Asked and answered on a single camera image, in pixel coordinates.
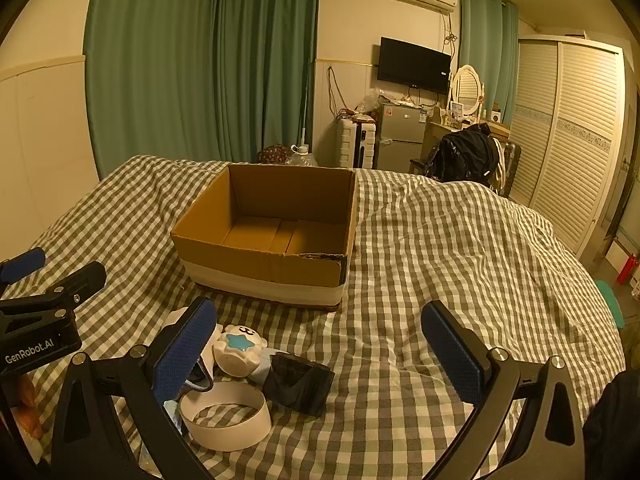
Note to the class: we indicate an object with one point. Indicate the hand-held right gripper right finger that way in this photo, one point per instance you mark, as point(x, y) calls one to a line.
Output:
point(452, 355)

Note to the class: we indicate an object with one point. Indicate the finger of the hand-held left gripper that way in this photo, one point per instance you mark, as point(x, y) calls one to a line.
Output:
point(22, 262)
point(80, 280)

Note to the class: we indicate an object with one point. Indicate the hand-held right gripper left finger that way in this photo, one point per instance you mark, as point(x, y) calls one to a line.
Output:
point(187, 355)

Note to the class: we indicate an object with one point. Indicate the white star toy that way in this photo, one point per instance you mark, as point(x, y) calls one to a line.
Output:
point(240, 352)

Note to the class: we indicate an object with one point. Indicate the black tape roll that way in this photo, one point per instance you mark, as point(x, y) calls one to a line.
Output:
point(300, 382)

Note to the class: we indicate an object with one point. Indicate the cardboard box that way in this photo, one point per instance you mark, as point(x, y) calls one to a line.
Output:
point(280, 240)

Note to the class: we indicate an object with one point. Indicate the person's left hand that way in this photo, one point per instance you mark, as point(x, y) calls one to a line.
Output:
point(27, 410)

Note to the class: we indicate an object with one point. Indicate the grey checkered blanket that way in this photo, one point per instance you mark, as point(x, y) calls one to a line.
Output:
point(400, 270)

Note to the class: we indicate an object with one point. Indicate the teal stool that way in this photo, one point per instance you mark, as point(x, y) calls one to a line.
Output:
point(611, 302)

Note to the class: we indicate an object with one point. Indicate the dark cloth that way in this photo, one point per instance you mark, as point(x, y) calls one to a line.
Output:
point(612, 425)

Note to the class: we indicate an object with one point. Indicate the white storage box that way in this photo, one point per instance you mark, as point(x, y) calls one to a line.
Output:
point(617, 255)

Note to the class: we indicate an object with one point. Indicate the red fire extinguisher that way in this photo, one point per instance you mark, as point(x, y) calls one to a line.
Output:
point(627, 270)

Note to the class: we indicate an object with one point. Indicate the brown ribbed suitcase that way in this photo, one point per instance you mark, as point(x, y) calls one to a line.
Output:
point(510, 167)

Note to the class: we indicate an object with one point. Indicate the black bag on chair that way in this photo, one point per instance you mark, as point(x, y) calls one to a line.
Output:
point(465, 155)

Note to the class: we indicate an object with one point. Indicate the patterned brown bag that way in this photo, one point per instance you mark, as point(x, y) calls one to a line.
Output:
point(272, 154)

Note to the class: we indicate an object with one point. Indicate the silver refrigerator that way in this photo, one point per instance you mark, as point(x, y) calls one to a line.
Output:
point(400, 132)

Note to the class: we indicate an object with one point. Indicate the wooden vanity desk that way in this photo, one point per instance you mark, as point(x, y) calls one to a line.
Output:
point(500, 131)

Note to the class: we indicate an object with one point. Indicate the clear water jug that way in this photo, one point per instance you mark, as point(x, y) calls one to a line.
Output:
point(302, 156)

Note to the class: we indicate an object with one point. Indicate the white ribbed suitcase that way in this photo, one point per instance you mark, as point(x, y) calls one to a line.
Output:
point(356, 142)

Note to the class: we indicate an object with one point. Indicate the white louvered wardrobe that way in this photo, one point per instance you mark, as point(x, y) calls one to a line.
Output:
point(570, 135)

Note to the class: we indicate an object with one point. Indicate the wide green curtain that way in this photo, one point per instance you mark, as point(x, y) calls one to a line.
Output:
point(200, 60)

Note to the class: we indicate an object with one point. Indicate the white oval mirror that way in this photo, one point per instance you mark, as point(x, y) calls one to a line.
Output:
point(467, 92)

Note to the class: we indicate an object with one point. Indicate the clear plastic bag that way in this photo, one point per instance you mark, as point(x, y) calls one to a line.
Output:
point(370, 101)

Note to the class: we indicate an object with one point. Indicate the narrow green curtain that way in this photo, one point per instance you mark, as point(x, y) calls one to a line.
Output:
point(487, 60)

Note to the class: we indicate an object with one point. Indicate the black wall television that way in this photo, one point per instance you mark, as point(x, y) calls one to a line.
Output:
point(412, 66)

